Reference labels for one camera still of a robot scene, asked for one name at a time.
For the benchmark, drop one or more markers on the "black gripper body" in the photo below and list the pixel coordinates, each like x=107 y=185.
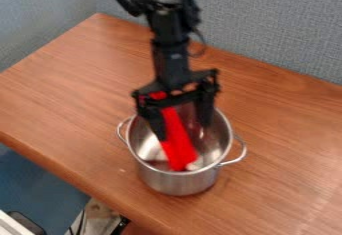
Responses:
x=176 y=84

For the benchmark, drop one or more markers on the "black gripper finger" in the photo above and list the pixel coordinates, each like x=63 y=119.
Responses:
x=204 y=108
x=152 y=114

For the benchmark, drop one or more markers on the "red rectangular block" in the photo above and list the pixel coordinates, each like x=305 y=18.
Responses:
x=176 y=146

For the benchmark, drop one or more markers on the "stainless steel pot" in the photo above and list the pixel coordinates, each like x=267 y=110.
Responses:
x=220 y=148

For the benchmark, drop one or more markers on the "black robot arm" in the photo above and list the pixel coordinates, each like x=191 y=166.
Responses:
x=172 y=20

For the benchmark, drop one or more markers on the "white object at corner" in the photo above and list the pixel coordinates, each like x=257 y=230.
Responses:
x=9 y=227

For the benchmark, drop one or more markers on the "black table leg frame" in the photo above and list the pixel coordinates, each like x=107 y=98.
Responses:
x=110 y=225

